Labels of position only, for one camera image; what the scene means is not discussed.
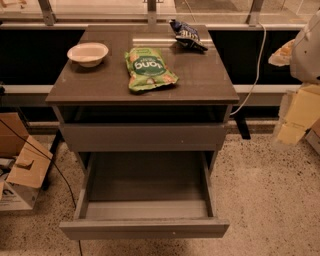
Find grey drawer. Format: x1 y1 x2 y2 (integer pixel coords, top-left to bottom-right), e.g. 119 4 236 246
60 124 226 152
60 151 229 240

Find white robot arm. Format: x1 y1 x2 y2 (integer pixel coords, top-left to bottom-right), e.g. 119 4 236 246
268 11 320 145

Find cardboard box at right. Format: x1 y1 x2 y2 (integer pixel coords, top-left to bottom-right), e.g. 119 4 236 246
306 119 320 155

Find blue chip bag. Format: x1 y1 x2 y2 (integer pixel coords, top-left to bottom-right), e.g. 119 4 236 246
169 19 208 52

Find green snack bag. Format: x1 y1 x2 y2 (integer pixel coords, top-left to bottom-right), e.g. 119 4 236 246
125 47 178 93

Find white bowl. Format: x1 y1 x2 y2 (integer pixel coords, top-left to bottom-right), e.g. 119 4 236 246
67 42 109 68

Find open cardboard box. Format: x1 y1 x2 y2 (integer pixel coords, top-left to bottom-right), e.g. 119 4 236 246
0 113 53 211

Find white window rail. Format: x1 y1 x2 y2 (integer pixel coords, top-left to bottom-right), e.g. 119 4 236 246
1 85 299 107

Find white cable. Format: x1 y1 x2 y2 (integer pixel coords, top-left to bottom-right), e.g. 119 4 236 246
229 22 268 117

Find black cable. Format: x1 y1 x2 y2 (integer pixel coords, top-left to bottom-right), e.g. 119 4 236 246
0 118 84 256

